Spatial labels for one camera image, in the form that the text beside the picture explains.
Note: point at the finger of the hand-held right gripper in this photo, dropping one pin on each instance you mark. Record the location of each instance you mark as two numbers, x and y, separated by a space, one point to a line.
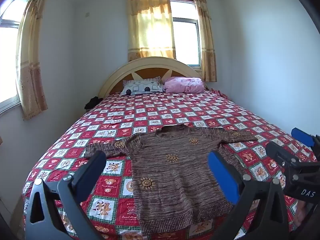
282 156
302 136

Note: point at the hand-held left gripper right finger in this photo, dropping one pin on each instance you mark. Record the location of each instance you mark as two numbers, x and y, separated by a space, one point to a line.
222 177

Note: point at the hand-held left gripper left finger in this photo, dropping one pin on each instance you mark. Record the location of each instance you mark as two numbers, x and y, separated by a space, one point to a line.
90 170

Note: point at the brown knit sweater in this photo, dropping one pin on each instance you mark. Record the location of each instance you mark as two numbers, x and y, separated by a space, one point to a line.
175 180

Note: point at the person's right hand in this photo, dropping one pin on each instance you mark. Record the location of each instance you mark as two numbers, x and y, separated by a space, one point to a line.
303 213

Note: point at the red checked printed bedspread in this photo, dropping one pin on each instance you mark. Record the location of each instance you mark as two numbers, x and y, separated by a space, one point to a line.
150 115

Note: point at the pink ruffled cloth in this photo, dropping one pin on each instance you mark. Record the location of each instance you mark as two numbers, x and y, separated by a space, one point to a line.
218 92

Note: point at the white patterned pillow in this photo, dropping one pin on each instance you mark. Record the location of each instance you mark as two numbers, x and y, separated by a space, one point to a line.
140 86

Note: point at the pink pillow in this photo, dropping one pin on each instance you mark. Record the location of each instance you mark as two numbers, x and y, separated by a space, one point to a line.
182 85

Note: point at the yellow side window curtain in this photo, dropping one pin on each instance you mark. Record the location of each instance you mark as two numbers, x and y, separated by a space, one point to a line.
31 67

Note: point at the cream arched headboard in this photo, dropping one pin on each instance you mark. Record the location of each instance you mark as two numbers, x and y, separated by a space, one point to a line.
150 63

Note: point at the side window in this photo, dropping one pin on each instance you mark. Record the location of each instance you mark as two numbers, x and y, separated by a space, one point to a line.
10 62

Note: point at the narrow yellow curtain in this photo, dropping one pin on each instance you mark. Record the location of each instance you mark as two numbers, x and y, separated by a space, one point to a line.
206 42

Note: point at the window behind headboard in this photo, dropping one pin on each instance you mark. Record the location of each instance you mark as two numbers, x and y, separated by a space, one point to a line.
186 40

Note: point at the wide yellow curtain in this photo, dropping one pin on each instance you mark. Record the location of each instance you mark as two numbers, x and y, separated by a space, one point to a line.
150 25

